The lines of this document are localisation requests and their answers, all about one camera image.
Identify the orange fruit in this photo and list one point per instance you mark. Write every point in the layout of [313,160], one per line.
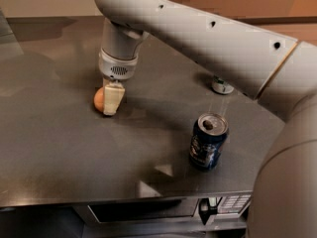
[99,100]

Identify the dark blue soda can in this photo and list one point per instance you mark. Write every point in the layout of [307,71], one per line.
[210,131]

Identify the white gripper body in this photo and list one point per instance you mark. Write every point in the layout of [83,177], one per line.
[117,68]

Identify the white green 7up can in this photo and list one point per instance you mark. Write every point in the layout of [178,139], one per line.
[220,86]

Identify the microwave oven under counter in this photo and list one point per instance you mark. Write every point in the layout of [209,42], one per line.
[158,210]

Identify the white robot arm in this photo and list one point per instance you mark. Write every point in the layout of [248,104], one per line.
[278,72]

